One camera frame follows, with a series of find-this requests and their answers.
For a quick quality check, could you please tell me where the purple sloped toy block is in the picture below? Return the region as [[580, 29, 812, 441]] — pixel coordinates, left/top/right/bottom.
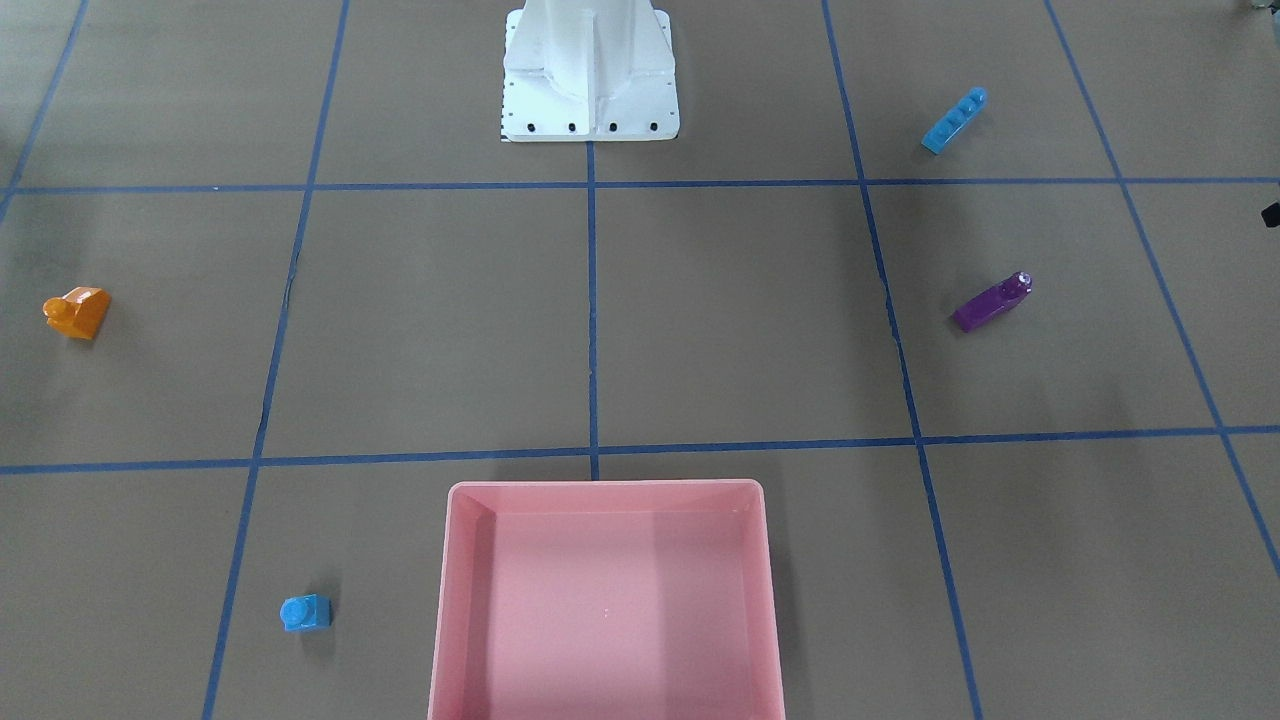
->
[[952, 272, 1034, 333]]

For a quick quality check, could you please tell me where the long blue toy block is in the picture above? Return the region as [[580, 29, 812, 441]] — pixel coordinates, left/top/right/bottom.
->
[[922, 86, 988, 155]]

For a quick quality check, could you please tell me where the small blue toy block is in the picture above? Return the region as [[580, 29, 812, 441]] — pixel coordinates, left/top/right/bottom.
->
[[278, 594, 332, 633]]

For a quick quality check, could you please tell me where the orange toy block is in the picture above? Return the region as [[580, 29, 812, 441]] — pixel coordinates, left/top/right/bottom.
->
[[42, 287, 113, 341]]

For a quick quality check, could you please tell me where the pink plastic box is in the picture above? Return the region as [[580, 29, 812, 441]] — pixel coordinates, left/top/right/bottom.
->
[[428, 479, 786, 719]]

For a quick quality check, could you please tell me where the black object at edge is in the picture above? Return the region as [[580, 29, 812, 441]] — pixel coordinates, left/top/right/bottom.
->
[[1260, 201, 1280, 229]]

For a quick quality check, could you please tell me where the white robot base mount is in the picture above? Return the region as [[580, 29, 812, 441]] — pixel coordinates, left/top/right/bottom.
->
[[500, 1, 681, 143]]

